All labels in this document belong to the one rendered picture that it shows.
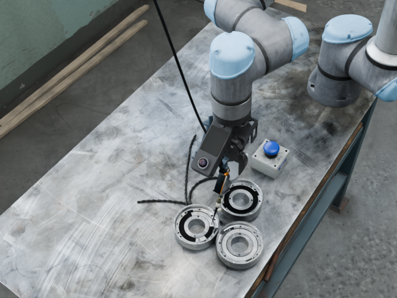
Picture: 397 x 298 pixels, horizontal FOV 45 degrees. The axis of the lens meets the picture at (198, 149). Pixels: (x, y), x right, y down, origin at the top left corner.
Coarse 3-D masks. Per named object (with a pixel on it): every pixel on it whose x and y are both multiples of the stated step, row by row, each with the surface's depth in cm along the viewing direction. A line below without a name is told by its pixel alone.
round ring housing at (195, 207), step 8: (184, 208) 112; (192, 208) 113; (200, 208) 113; (208, 208) 111; (176, 216) 110; (192, 216) 111; (200, 216) 111; (216, 216) 110; (176, 224) 110; (184, 224) 110; (192, 224) 112; (200, 224) 113; (208, 224) 110; (216, 224) 110; (176, 232) 108; (216, 232) 107; (184, 240) 106; (208, 240) 106; (192, 248) 107; (200, 248) 107
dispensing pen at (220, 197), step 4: (228, 160) 104; (228, 168) 104; (220, 172) 104; (224, 172) 105; (228, 172) 104; (220, 176) 104; (224, 176) 103; (220, 180) 104; (216, 184) 105; (220, 184) 104; (216, 188) 105; (220, 188) 104; (216, 192) 105; (220, 196) 106; (216, 200) 107; (220, 200) 107; (216, 204) 107; (216, 208) 108; (212, 220) 109
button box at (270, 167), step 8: (256, 152) 120; (264, 152) 120; (280, 152) 120; (288, 152) 120; (256, 160) 119; (264, 160) 119; (272, 160) 119; (280, 160) 118; (256, 168) 122; (264, 168) 120; (272, 168) 118; (280, 168) 120; (272, 176) 120
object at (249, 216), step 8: (232, 184) 117; (240, 184) 116; (248, 184) 116; (256, 184) 115; (232, 192) 115; (240, 192) 115; (248, 192) 115; (232, 200) 114; (248, 200) 115; (224, 208) 111; (240, 208) 112; (256, 208) 112; (232, 216) 111; (240, 216) 110; (248, 216) 110
